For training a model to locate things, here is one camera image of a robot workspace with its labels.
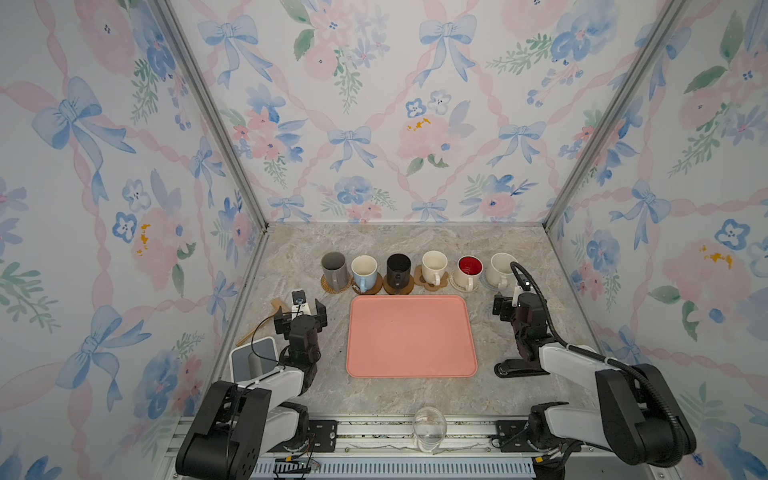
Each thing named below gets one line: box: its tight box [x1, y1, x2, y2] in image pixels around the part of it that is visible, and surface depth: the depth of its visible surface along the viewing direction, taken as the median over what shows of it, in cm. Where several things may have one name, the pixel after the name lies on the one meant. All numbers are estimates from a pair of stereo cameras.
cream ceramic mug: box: [422, 250, 448, 286], surface depth 97 cm
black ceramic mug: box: [386, 253, 412, 294], surface depth 98 cm
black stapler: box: [494, 359, 550, 378], surface depth 85 cm
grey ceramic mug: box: [321, 251, 348, 292], surface depth 97 cm
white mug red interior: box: [454, 255, 484, 291], surface depth 100 cm
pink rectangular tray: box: [346, 294, 479, 378], surface depth 92 cm
